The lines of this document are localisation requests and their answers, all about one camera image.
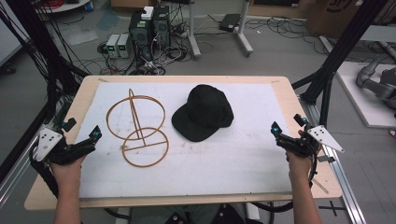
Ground black floor cables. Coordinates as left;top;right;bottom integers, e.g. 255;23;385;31
244;16;332;56

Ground person's right hand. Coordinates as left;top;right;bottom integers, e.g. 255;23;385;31
285;150;313;180

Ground black computer tower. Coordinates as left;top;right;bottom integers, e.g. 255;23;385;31
151;5;172;49
128;11;154;62

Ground round white table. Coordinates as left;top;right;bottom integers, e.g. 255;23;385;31
35;0;92;14

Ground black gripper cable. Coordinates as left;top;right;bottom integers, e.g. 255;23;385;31
28;145;61;200
307;151;319;189

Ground tangle of floor cables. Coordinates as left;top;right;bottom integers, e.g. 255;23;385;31
74;18;195;77

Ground copper wire hat stand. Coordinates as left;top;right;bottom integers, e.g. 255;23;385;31
106;88;170;169

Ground cardboard box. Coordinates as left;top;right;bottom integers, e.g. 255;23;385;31
305;0;396;39

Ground flat black box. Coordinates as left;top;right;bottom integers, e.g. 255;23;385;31
218;13;242;34

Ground white foam mat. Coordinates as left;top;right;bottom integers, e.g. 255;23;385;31
75;81;292;199

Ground white metal table stand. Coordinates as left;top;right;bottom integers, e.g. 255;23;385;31
186;0;255;60

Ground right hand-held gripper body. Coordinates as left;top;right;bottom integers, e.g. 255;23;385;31
276;124;346;159

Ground white floor board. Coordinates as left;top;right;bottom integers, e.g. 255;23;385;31
335;61;396;130

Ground black frame with cables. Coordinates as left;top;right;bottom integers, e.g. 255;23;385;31
0;0;92;185

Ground grey power supply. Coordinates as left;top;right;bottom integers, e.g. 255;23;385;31
105;34;121;59
117;33;133;60

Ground white box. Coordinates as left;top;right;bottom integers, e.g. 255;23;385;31
140;6;155;21

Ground black metal frame strut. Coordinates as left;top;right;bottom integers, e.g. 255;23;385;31
291;0;390;128

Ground black cable under table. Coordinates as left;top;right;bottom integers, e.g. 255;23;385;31
251;201;295;214

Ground black cap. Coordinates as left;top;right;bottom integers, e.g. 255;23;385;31
171;84;234;143

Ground person's left hand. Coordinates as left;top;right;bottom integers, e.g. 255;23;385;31
49;156;88;187

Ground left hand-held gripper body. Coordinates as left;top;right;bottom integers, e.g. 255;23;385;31
35;126;97;166

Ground aluminium rail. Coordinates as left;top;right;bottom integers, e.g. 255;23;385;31
299;95;368;224
0;135;41;209

